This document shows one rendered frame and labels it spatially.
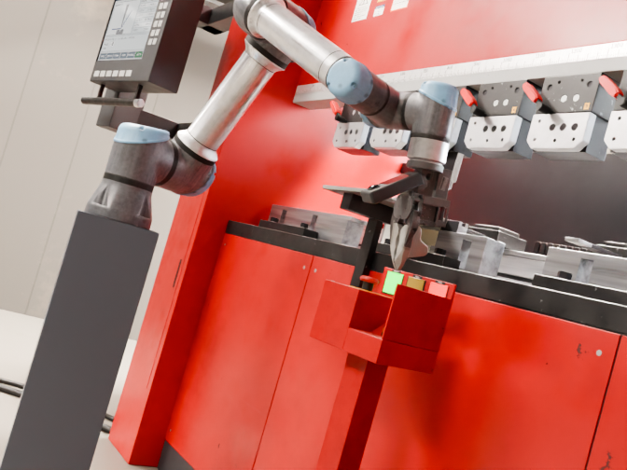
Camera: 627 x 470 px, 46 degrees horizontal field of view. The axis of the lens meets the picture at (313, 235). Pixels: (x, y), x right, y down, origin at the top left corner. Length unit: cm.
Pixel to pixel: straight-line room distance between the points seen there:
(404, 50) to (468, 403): 110
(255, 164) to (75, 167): 259
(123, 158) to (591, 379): 106
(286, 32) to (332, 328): 59
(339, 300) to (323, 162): 132
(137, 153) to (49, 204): 334
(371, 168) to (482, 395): 153
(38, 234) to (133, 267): 338
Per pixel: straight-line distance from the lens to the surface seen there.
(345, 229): 213
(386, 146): 207
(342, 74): 135
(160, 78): 257
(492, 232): 199
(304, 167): 266
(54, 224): 502
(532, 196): 238
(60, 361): 169
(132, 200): 168
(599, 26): 170
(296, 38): 148
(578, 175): 230
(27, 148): 503
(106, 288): 166
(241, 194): 255
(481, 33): 195
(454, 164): 188
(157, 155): 171
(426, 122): 141
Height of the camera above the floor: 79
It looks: 3 degrees up
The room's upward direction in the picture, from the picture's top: 16 degrees clockwise
